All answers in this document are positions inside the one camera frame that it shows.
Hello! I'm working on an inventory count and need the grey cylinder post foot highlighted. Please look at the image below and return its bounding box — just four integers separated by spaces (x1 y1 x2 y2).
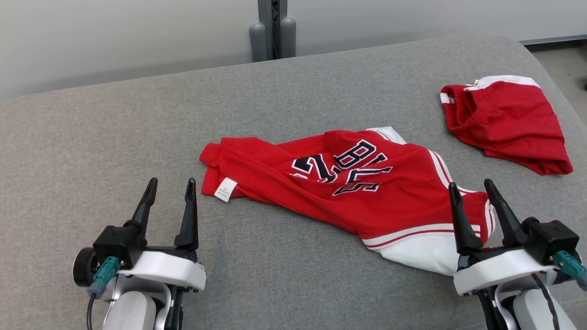
249 23 268 63
280 17 297 59

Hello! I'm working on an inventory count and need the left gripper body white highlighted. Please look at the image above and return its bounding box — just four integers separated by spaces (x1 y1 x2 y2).
117 246 207 292

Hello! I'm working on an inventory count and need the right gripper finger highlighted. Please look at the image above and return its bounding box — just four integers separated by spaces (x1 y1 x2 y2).
484 179 528 248
448 182 483 256

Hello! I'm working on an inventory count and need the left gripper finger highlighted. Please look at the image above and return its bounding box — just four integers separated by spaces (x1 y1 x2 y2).
124 178 159 246
173 178 199 251

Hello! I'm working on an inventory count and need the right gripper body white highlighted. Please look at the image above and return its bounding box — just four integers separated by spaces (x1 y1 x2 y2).
453 245 558 297

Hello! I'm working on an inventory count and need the grey partition post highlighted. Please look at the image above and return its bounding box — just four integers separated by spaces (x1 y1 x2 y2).
257 0 288 60

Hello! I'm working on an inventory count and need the red shorts white trim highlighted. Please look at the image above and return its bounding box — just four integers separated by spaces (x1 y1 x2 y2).
439 75 574 176

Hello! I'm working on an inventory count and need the red Bulls basketball jersey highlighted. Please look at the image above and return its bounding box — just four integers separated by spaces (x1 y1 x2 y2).
199 126 496 276

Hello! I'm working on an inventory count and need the grey fabric sofa seat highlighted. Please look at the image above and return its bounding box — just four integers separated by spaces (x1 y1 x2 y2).
0 34 587 330

